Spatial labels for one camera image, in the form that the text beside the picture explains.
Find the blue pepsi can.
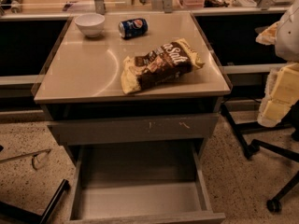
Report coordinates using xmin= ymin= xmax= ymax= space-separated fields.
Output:
xmin=119 ymin=18 xmax=148 ymax=39

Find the white ceramic bowl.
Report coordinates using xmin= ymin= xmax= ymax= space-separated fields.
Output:
xmin=75 ymin=13 xmax=105 ymax=37

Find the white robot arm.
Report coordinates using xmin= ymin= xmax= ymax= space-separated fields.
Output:
xmin=256 ymin=0 xmax=299 ymax=128

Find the grey drawer cabinet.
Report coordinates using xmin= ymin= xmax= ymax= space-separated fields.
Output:
xmin=33 ymin=12 xmax=231 ymax=224

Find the closed top drawer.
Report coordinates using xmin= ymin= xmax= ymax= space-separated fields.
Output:
xmin=49 ymin=113 xmax=219 ymax=146

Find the black desk frame leg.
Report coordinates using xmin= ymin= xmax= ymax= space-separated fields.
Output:
xmin=221 ymin=104 xmax=298 ymax=161

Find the black chair leg left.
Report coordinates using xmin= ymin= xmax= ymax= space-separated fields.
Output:
xmin=0 ymin=179 xmax=70 ymax=224

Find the brown chip bag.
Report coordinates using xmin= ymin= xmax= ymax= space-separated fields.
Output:
xmin=121 ymin=38 xmax=204 ymax=94

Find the open middle drawer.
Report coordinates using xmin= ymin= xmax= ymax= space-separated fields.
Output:
xmin=65 ymin=141 xmax=225 ymax=224

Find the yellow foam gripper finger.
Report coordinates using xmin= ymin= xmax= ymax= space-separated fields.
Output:
xmin=255 ymin=22 xmax=278 ymax=45
xmin=257 ymin=63 xmax=299 ymax=128

